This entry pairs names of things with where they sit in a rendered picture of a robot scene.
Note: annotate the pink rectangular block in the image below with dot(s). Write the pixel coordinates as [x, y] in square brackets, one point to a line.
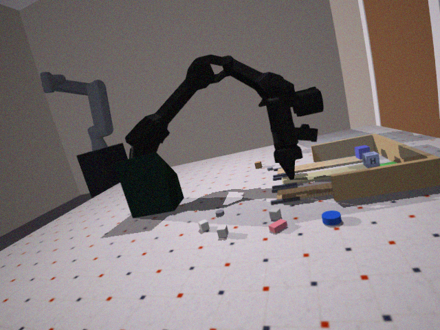
[277, 225]

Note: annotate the blue cylinder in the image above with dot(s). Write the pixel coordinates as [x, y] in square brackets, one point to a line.
[331, 217]

